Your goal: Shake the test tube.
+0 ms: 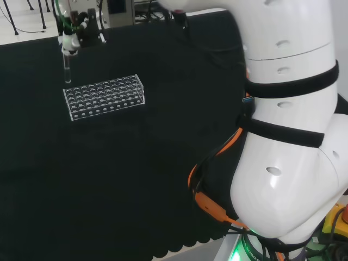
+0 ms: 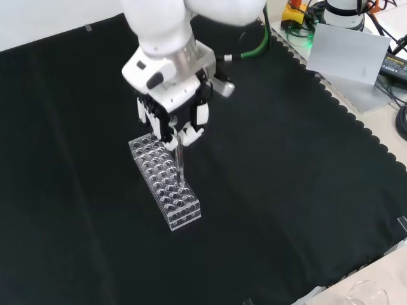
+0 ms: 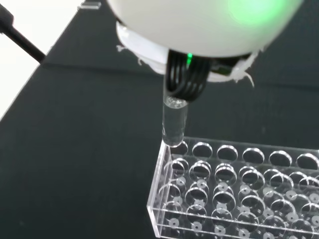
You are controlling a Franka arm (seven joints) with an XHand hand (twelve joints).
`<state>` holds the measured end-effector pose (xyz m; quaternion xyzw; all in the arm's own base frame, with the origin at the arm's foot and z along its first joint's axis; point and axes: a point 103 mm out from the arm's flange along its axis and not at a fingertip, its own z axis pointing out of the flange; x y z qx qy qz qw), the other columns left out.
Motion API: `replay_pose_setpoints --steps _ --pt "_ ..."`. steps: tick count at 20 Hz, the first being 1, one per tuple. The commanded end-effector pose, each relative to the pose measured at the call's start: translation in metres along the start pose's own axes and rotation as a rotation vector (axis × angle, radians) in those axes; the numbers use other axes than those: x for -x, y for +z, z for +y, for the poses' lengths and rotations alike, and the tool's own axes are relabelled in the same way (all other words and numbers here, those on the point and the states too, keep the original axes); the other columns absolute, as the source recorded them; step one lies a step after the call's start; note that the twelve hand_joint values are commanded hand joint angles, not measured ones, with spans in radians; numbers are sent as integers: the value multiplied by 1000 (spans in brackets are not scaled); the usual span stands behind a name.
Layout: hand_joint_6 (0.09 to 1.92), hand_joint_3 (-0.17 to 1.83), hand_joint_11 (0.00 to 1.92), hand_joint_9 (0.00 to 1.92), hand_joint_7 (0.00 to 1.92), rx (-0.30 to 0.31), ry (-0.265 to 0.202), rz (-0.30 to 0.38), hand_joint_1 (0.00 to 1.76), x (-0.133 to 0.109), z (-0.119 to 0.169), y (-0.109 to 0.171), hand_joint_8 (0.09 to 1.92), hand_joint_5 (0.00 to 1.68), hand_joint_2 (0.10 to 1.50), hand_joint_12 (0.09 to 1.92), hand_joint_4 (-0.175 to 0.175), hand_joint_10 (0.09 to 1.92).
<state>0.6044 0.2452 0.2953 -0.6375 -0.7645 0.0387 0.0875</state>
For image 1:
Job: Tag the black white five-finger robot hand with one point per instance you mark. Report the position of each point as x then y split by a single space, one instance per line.
87 30

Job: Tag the clear glass test tube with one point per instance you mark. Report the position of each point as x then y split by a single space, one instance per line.
67 69

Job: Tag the clear plastic test tube rack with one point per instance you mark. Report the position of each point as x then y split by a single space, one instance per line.
104 96

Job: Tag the grey metal cabinet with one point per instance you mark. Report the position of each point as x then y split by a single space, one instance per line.
121 12

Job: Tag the black tripod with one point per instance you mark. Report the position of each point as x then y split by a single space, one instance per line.
28 11

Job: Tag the black bench cloth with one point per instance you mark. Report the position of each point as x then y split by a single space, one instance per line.
108 163

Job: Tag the blue-tipped black plug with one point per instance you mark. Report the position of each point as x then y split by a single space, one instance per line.
248 103

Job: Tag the yellow stop button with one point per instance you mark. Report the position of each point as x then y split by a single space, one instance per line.
335 221

